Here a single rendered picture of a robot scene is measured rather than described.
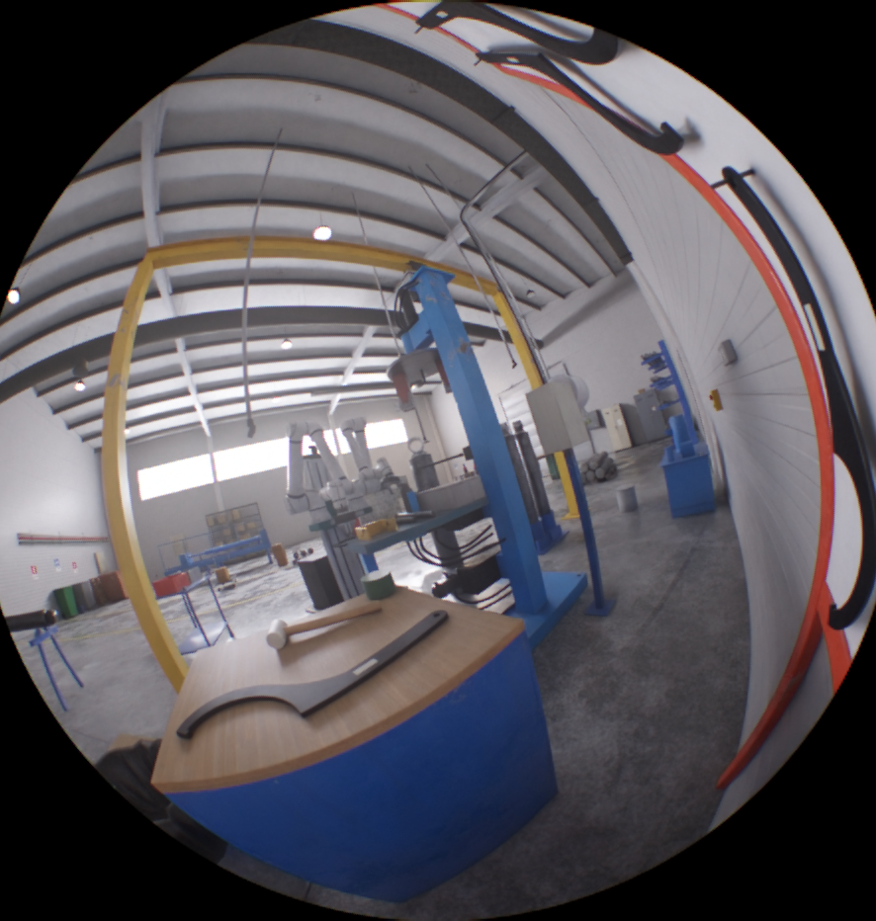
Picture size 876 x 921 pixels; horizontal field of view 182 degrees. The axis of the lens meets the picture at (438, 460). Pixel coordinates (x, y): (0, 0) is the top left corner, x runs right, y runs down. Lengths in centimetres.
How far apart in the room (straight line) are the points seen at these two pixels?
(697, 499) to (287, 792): 346
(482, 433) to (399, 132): 571
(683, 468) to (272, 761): 338
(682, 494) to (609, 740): 259
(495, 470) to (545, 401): 52
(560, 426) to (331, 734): 162
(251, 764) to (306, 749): 9
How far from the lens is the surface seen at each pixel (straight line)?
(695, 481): 332
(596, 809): 129
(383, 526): 142
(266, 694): 60
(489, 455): 174
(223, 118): 608
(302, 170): 645
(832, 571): 62
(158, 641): 238
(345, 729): 46
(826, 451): 57
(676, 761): 138
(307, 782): 50
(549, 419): 167
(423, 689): 47
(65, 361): 817
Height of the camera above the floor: 125
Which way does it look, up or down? 3 degrees up
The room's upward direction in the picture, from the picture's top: 17 degrees counter-clockwise
